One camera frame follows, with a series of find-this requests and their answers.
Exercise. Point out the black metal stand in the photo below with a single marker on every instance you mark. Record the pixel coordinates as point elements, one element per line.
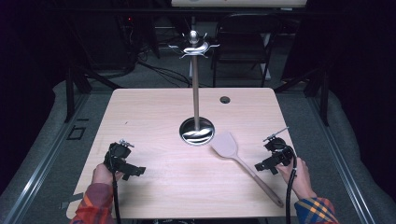
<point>73,90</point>
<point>320,93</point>

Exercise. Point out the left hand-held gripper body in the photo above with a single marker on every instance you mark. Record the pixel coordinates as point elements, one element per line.
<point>120,154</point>

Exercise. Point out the metal floor rail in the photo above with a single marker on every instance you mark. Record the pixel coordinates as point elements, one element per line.
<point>37,174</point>
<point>341,161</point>

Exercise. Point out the black folding chair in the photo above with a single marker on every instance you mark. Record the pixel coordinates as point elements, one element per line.
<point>246,43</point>

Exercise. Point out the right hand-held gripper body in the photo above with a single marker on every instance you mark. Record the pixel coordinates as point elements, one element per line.
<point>277,152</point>

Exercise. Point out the grey tape strip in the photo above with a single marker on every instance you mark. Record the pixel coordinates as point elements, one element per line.
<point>72,199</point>

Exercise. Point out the metal utensil rack stand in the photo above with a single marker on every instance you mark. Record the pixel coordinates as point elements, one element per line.
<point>195,93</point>

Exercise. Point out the wooden spatula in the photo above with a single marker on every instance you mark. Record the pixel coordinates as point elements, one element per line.
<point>226,146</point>

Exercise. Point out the person's left hand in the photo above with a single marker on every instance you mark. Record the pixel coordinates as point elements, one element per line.
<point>102,174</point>

